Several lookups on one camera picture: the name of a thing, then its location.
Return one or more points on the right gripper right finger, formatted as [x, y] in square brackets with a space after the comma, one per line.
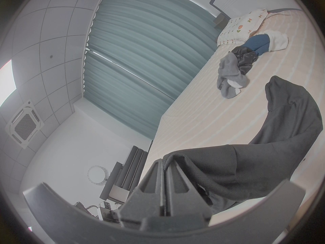
[182, 199]

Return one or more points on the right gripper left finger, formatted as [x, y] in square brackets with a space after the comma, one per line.
[147, 199]

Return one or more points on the black T-shirt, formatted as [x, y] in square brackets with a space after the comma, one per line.
[254, 166]

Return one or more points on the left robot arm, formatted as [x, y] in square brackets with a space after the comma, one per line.
[80, 204]

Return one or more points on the bed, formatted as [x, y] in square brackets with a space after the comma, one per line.
[203, 116]

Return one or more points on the pile of clothes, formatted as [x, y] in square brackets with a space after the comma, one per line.
[233, 72]

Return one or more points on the black chest of drawers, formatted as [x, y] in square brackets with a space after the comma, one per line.
[134, 166]

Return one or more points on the black dressing table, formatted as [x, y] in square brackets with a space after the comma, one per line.
[113, 179]

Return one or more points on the round white mirror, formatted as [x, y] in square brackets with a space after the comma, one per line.
[97, 174]

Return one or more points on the white ceiling air conditioner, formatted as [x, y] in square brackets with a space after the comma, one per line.
[24, 124]

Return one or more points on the white printed pillow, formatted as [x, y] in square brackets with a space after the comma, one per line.
[241, 27]

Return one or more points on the grey bedside table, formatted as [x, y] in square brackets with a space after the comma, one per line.
[221, 21]

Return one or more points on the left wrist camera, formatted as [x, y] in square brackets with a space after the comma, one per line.
[104, 205]

